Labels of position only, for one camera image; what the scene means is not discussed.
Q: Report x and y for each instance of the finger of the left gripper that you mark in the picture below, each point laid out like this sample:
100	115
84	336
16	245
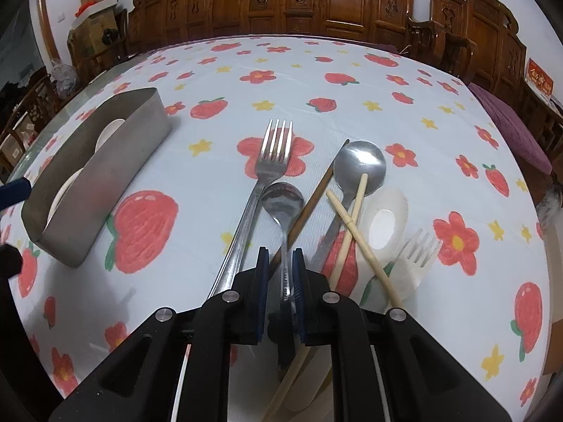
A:
14	193

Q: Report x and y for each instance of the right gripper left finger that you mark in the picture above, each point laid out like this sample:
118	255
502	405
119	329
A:
233	317

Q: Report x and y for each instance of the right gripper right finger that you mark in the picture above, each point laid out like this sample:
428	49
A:
350	333

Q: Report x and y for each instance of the light bamboo chopstick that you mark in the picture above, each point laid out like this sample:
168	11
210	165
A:
365	248
347	238

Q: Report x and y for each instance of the white plastic fork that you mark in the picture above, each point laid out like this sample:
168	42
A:
412	263

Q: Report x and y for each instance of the white plastic soup spoon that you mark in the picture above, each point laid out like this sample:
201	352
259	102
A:
382	223

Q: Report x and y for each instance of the small stainless steel spoon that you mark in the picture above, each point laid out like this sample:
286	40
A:
284	203

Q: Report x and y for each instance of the dark brown wooden chopstick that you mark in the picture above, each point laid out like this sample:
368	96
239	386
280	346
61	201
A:
302	219

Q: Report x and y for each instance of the large stainless steel spoon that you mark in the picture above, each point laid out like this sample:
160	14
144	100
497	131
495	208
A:
355	159

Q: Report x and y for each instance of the stainless steel fork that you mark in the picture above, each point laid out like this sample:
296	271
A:
271	165

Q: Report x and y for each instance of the stainless steel utensil tray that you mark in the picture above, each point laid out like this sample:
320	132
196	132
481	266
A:
106	175

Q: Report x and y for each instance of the white plastic bag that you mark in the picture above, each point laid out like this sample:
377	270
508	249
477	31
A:
65	78

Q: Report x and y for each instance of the floral strawberry tablecloth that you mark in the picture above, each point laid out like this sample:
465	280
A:
486	298

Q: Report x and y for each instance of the stacked cardboard boxes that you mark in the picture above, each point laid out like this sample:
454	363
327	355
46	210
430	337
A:
93	30

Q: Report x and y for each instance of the carved wooden bench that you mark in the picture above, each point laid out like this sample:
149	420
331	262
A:
157	23

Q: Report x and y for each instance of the carved wooden armchair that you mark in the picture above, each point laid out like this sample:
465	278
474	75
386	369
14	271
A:
475	40

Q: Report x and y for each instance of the red gift box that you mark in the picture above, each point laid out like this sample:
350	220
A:
538	79

